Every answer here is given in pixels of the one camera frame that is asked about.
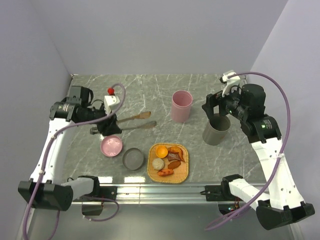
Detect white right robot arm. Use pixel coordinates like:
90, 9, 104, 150
202, 84, 315, 230

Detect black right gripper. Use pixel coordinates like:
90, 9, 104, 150
201, 84, 249, 121

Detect pink cylindrical container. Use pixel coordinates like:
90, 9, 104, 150
170, 90, 193, 123

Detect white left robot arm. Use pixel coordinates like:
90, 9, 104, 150
18, 86, 126, 211

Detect metal food tongs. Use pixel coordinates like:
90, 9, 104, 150
116, 111, 157, 131

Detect pink container lid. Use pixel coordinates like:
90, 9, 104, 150
100, 135, 123, 157

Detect woven bamboo tray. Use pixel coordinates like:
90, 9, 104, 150
147, 143, 189, 184

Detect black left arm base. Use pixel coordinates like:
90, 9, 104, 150
71, 186, 120, 222

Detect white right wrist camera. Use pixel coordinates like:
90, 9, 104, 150
219, 70, 247, 97

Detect aluminium table edge rail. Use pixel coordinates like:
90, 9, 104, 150
69, 183, 266, 205

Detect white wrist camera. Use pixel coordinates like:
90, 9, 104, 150
219, 70, 247, 97
103, 87, 120, 115

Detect orange fruit half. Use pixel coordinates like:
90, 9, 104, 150
155, 145, 169, 159

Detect roasted chicken wing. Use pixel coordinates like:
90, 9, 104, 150
168, 146, 185, 162

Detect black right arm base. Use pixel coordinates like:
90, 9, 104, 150
200, 185, 242, 215

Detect grey cylindrical container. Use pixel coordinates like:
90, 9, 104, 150
202, 114, 231, 146

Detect grey container lid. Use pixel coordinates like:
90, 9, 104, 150
122, 147, 145, 171

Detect white steamed bun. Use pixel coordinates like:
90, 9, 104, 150
152, 158, 165, 171

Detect brown sausage piece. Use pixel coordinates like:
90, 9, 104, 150
167, 161, 181, 170

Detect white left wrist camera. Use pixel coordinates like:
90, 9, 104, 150
103, 87, 120, 115

